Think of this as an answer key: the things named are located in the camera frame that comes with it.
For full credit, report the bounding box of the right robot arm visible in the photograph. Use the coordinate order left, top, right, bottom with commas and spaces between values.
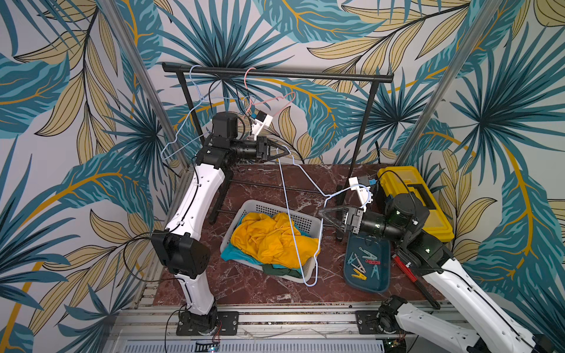
319, 183, 555, 352

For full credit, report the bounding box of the dark green t-shirt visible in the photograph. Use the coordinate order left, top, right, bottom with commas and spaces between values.
261, 264, 302, 278

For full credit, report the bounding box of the beige pink clothespin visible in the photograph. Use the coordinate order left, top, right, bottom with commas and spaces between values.
353, 256, 366, 274

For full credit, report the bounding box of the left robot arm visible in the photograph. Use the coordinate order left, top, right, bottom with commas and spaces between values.
147, 111, 288, 335

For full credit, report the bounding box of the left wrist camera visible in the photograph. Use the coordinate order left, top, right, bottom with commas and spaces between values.
251, 110, 273, 141

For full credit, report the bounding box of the yellow black toolbox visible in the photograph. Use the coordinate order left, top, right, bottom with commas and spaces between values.
377, 166, 455, 243

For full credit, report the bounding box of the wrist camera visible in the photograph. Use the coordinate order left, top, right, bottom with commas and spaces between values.
348, 176, 378, 211
251, 110, 273, 141

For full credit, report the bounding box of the turquoise printed t-shirt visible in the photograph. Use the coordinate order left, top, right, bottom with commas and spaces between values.
221, 244, 285, 270

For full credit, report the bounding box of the red pipe wrench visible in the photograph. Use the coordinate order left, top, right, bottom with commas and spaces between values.
391, 254, 441, 310

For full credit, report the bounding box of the left aluminium frame post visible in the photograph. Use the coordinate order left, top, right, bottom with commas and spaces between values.
99, 0, 181, 151

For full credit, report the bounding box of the dark teal plastic tray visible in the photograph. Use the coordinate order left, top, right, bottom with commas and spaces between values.
344, 234, 391, 294

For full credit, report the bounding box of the light blue wire hanger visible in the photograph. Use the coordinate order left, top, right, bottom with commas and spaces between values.
160, 65, 221, 162

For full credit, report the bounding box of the right aluminium frame post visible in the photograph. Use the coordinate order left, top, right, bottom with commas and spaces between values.
394, 0, 503, 166

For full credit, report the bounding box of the black clothes rack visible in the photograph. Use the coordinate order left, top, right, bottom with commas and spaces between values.
161, 62, 394, 241

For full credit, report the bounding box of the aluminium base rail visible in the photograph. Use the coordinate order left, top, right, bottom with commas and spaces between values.
103, 301, 436, 352

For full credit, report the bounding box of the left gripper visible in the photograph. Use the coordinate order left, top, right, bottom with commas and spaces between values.
231, 135, 290, 163

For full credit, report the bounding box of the yellow clothespin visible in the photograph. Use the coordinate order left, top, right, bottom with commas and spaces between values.
352, 269, 367, 281

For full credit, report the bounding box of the grey perforated plastic basket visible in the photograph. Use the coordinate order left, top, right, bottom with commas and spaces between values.
220, 200, 322, 284

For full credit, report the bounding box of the yellow t-shirt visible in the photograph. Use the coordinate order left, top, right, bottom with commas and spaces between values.
230, 213, 319, 269

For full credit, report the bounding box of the pale blue wire hanger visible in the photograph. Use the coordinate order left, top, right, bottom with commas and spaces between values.
277, 145, 372, 288

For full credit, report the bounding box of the aluminium frame post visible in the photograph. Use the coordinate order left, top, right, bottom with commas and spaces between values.
394, 0, 503, 166
99, 0, 181, 151

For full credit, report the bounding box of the teal clothespin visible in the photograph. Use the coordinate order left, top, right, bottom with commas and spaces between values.
347, 252, 360, 270
371, 264, 380, 280

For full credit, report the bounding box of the mint white clothespin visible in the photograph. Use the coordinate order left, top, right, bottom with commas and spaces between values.
359, 247, 378, 260

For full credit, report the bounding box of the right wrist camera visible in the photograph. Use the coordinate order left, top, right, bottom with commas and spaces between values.
348, 176, 378, 211

